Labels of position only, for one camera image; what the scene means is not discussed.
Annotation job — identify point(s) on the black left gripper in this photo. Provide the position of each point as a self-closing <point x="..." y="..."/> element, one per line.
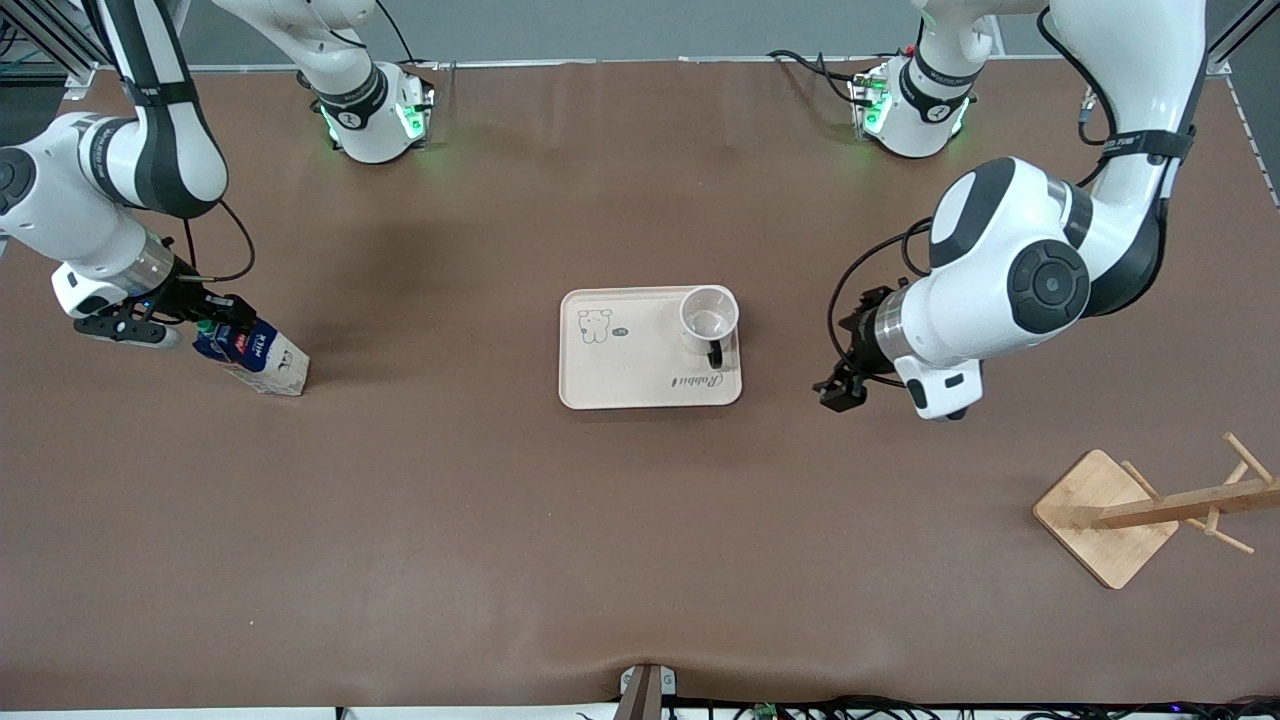
<point x="858" y="341"/>

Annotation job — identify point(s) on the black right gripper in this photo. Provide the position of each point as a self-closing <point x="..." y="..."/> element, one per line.
<point x="186" y="294"/>

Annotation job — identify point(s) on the blue milk carton green cap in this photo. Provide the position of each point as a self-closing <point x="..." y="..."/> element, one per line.
<point x="265" y="365"/>

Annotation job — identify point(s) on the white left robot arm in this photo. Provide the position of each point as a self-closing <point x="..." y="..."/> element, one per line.
<point x="1040" y="280"/>

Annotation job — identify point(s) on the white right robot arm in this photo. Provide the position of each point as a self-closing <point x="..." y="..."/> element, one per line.
<point x="120" y="170"/>

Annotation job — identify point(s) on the cream tray with rabbit print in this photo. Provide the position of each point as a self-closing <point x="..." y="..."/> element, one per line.
<point x="630" y="360"/>

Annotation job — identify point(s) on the wooden cup rack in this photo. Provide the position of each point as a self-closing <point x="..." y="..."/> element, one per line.
<point x="1110" y="515"/>

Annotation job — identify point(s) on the aluminium frame profile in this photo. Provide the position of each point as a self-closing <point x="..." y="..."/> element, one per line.
<point x="1240" y="30"/>
<point x="50" y="45"/>

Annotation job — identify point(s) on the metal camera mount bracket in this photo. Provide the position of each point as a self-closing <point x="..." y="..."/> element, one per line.
<point x="646" y="690"/>

